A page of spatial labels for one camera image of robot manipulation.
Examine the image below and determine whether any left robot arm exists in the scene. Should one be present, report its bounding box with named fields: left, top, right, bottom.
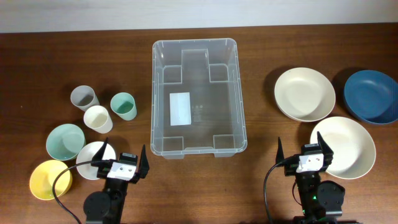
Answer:
left=83, top=140, right=150, bottom=224

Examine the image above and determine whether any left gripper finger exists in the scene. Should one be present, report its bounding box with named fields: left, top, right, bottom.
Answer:
left=138, top=144, right=150, bottom=179
left=91, top=138, right=108, bottom=162

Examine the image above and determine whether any beige bowl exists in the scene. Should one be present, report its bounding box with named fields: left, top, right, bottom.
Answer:
left=274, top=67, right=336, bottom=122

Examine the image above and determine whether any clear plastic storage bin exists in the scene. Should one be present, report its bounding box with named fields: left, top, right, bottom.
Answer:
left=150, top=38, right=248, bottom=159

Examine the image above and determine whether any cream plastic cup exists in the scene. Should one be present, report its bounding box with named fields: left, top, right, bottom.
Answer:
left=83, top=105, right=113, bottom=134

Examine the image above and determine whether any mint green plastic cup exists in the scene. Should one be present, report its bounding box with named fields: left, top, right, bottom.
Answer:
left=110, top=92, right=137, bottom=121

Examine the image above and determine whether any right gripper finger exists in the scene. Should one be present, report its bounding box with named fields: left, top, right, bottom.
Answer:
left=317, top=131, right=334, bottom=171
left=275, top=137, right=285, bottom=167

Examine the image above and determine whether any yellow small bowl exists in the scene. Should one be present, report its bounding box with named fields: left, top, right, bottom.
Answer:
left=29, top=160, right=73, bottom=200

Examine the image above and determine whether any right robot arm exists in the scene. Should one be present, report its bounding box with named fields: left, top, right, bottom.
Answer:
left=275, top=133, right=345, bottom=224

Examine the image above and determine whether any mint green small bowl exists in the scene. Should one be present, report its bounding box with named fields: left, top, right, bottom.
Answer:
left=46, top=124, right=86, bottom=161

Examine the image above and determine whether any cream bowl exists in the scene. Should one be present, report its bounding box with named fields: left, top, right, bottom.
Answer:
left=310, top=116, right=376, bottom=179

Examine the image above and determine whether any grey plastic cup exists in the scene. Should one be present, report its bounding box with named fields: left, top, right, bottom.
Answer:
left=70, top=85, right=100, bottom=111

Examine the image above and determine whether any dark blue bowl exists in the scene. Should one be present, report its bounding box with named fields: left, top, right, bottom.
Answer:
left=343, top=70, right=397, bottom=124

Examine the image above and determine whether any white small bowl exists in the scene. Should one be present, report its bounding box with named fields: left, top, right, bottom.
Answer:
left=76, top=141, right=116, bottom=180

